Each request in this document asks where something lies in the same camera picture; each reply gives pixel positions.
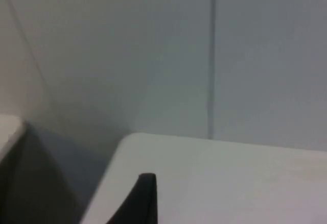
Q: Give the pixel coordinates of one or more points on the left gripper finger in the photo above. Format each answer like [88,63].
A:
[143,203]

